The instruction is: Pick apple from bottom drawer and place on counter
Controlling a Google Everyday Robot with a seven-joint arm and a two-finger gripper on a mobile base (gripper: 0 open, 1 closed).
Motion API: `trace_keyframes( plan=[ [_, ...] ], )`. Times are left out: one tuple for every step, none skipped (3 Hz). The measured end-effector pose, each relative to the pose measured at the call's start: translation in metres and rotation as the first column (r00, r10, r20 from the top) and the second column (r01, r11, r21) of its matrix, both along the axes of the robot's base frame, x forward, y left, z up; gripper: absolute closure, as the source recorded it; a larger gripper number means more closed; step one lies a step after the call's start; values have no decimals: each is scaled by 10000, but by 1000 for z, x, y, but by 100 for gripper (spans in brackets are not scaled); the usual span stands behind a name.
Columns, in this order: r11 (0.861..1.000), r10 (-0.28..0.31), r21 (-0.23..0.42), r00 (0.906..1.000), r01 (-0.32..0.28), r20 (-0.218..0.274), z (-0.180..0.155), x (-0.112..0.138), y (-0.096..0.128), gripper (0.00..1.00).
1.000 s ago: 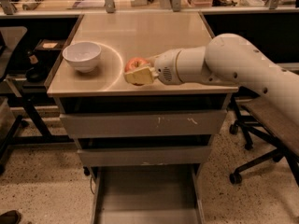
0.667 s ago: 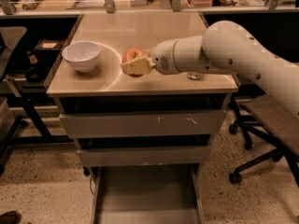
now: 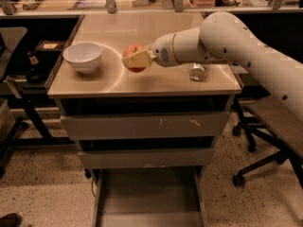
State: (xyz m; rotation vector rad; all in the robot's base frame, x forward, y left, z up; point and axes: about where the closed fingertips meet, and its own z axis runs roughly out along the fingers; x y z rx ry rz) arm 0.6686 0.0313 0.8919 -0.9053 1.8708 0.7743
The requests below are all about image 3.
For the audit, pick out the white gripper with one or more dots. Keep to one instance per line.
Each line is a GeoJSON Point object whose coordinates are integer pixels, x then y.
{"type": "Point", "coordinates": [163, 50]}

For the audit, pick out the middle drawer front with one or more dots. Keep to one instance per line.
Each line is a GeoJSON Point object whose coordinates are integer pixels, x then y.
{"type": "Point", "coordinates": [146, 158]}

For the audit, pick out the open bottom drawer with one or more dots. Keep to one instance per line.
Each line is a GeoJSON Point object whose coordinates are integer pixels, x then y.
{"type": "Point", "coordinates": [149, 197]}

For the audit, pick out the top drawer front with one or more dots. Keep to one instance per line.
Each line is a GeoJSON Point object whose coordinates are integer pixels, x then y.
{"type": "Point", "coordinates": [104, 127]}

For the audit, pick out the black round object on shelf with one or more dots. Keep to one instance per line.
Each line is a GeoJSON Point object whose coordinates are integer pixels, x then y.
{"type": "Point", "coordinates": [36, 75]}

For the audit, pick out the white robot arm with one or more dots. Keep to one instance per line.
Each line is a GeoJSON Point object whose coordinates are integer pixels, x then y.
{"type": "Point", "coordinates": [224, 37]}

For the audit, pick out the black office chair right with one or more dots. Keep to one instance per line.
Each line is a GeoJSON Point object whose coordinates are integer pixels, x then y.
{"type": "Point", "coordinates": [270, 121]}

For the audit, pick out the red apple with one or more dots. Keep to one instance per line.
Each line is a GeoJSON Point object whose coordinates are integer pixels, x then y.
{"type": "Point", "coordinates": [132, 50]}

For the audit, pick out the white bowl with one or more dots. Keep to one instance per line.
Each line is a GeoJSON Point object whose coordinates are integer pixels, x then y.
{"type": "Point", "coordinates": [83, 57]}

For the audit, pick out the crushed silver can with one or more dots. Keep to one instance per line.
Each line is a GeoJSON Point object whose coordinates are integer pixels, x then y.
{"type": "Point", "coordinates": [197, 71]}

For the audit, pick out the black shoe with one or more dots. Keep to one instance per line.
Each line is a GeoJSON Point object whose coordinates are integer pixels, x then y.
{"type": "Point", "coordinates": [10, 220]}

